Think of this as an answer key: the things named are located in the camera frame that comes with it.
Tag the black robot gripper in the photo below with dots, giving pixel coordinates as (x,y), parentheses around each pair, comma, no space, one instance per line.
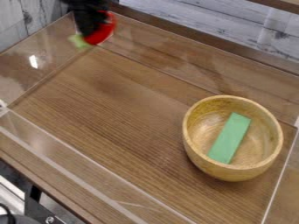
(90,13)

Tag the red plush fruit green stem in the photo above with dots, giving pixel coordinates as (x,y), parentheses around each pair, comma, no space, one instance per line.
(100,35)

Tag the wooden bowl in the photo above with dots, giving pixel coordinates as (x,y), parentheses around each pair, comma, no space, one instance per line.
(259,148)

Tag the green rectangular block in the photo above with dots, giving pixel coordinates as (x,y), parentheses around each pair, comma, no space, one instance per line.
(226,145)

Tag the clear acrylic tray wall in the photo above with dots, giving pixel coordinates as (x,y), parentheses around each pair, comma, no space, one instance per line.
(91,126)

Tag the black table leg bracket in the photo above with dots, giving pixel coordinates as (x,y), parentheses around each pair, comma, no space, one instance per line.
(35,210)

